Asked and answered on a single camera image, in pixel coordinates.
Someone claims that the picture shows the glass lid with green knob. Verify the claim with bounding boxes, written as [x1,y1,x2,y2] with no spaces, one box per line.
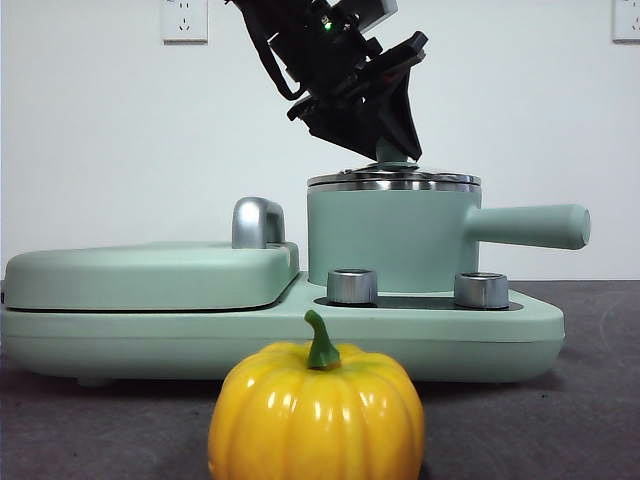
[306,137,483,194]

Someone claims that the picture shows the yellow pumpkin with green stem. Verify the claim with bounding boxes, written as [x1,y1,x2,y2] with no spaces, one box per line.
[207,309,426,480]

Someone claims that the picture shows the silver control knob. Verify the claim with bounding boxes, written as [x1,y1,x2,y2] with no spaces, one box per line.
[325,268,380,306]
[453,272,510,310]

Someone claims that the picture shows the black cable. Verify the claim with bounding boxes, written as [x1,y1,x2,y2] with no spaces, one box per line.
[242,7,306,101]

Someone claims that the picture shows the pale grey camera box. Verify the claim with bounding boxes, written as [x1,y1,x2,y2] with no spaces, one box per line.
[327,0,400,32]

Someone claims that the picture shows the mint green pot with handle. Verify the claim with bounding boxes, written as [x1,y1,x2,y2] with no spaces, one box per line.
[306,174,592,296]

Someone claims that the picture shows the white wall socket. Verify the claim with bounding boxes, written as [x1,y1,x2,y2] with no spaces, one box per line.
[160,0,210,45]
[612,0,640,44]

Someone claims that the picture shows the green griddle lid, silver handle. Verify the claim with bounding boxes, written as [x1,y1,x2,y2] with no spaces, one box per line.
[3,197,301,312]

